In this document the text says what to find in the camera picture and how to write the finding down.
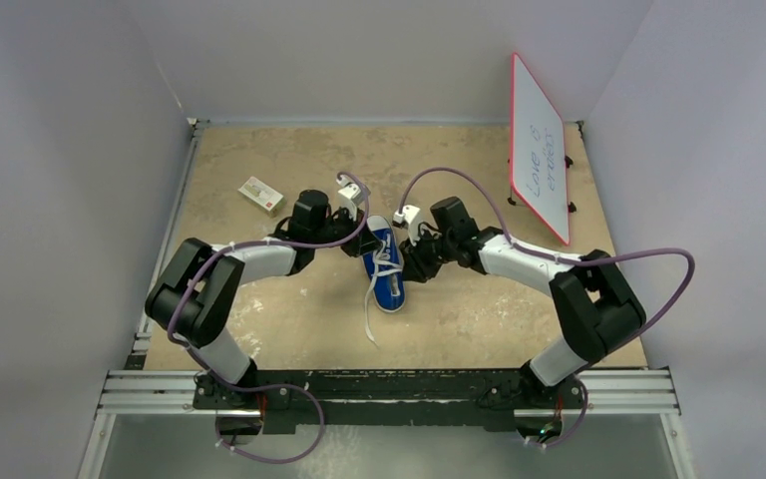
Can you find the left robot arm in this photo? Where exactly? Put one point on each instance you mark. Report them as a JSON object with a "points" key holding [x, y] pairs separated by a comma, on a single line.
{"points": [[192, 298]]}

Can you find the white board red frame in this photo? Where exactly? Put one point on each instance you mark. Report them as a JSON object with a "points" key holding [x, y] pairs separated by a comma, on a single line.
{"points": [[528, 101]]}

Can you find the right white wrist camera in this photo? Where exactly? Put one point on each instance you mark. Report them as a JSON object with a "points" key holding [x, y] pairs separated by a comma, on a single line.
{"points": [[409, 218]]}

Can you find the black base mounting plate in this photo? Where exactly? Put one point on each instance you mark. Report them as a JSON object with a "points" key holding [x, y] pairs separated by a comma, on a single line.
{"points": [[490, 398]]}

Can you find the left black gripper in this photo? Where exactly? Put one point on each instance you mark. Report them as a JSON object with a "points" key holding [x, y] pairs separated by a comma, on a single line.
{"points": [[365, 243]]}

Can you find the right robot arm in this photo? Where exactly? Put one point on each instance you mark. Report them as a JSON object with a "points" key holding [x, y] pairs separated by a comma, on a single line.
{"points": [[597, 309]]}

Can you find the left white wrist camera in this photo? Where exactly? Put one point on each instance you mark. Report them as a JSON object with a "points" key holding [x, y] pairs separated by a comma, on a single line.
{"points": [[351, 197]]}

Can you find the small white red box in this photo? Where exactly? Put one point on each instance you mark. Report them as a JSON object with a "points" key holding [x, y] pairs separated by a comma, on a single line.
{"points": [[263, 196]]}

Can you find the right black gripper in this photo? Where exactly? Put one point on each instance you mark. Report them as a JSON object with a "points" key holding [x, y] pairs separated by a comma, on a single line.
{"points": [[419, 253]]}

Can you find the blue canvas sneaker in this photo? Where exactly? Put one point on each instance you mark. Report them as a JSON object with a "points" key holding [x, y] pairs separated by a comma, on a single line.
{"points": [[383, 266]]}

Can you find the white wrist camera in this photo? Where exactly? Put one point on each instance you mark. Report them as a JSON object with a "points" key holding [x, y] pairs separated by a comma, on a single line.
{"points": [[409, 218], [351, 197]]}

